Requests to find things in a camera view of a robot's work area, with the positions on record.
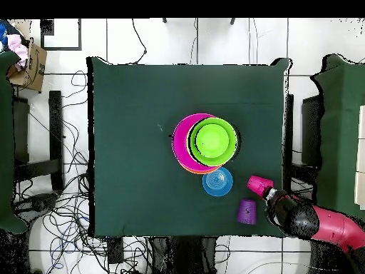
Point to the red plastic cup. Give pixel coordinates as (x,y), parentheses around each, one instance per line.
(258,184)

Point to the purple plastic cup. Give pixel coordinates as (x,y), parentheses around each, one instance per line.
(247,212)

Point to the blue plastic bowl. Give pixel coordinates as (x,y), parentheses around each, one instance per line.
(217,184)

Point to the orange plastic bowl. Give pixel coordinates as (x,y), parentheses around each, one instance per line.
(196,172)

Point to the small green plastic bowl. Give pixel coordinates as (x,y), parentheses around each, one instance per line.
(212,139)

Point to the large green plastic bowl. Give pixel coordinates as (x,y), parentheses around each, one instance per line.
(196,154)

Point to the pink plastic bowl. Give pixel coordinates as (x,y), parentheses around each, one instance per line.
(181,142)

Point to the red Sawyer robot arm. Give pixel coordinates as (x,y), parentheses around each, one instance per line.
(313,219)

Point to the green covered side table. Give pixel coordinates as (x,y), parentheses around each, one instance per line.
(5,142)
(342,142)

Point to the white panel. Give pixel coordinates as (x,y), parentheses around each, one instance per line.
(361,157)

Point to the black power strip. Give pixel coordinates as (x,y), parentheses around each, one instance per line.
(115,251)

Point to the dark green tablecloth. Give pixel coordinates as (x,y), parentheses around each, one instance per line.
(128,94)

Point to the black floor stand base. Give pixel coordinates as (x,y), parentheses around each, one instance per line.
(37,201)

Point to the cardboard box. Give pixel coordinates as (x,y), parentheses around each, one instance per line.
(34,71)

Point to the pink cloth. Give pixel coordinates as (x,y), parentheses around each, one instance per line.
(17,47)

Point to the blue fabric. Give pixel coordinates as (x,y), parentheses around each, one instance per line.
(2,31)

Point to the black side frame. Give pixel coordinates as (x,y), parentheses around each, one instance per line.
(310,128)

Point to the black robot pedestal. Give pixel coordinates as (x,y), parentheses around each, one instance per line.
(182,257)

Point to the black leg frame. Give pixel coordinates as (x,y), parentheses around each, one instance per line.
(55,128)

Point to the black square frame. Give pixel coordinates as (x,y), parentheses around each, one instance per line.
(61,48)

